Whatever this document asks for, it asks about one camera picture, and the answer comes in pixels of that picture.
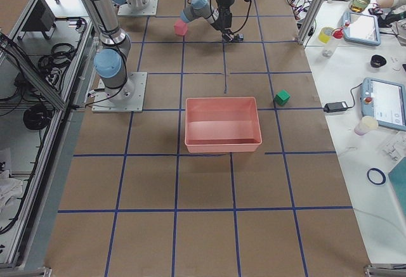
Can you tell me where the pink cube centre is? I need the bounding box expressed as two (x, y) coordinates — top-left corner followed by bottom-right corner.
(174, 19), (188, 36)

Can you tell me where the green cube table edge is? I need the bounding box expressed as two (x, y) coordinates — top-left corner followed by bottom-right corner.
(273, 89), (291, 106)

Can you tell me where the yellow tape roll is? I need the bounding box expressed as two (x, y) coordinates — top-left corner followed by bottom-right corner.
(318, 27), (334, 44)

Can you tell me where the pink plastic bin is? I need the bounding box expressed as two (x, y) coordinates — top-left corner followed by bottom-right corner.
(185, 97), (263, 153)

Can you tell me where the red cap squeeze bottle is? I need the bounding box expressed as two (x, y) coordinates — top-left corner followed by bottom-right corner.
(322, 27), (344, 58)

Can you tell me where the black power adapter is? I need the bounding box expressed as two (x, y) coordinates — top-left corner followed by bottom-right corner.
(323, 101), (349, 113)

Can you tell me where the teach pendant far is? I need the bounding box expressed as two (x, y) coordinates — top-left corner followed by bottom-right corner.
(341, 11), (381, 46)

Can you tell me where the teach pendant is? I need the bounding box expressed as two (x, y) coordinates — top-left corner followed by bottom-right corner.
(341, 11), (381, 46)
(360, 77), (405, 131)

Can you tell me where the black bowl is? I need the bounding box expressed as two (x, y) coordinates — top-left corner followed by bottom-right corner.
(370, 55), (387, 68)

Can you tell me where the white plastic cup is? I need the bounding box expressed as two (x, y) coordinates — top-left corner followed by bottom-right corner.
(354, 116), (379, 136)

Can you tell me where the teach pendant near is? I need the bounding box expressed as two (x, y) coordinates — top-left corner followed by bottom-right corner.
(360, 77), (405, 131)

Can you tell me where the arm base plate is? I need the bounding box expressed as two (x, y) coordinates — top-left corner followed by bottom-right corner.
(118, 0), (159, 17)
(91, 72), (147, 113)

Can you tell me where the blue tape ring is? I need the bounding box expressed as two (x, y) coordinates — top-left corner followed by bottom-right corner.
(367, 168), (387, 186)

